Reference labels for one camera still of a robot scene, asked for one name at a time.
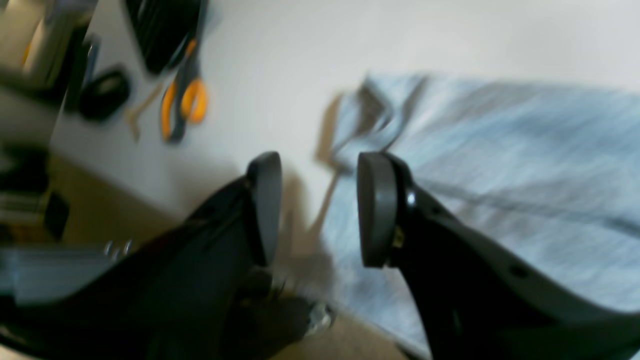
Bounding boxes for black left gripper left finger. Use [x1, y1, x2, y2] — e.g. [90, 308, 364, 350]
[0, 151, 283, 360]

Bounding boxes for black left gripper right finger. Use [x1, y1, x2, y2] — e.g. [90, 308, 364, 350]
[357, 152, 640, 360]

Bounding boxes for grey T-shirt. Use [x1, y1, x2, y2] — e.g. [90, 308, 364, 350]
[308, 74, 640, 353]

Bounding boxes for black oval object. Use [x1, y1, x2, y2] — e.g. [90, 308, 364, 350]
[77, 66, 131, 123]

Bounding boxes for black keyboard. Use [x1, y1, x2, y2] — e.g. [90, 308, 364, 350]
[123, 0, 209, 76]

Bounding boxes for orange handled scissors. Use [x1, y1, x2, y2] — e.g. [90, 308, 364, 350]
[160, 38, 210, 144]

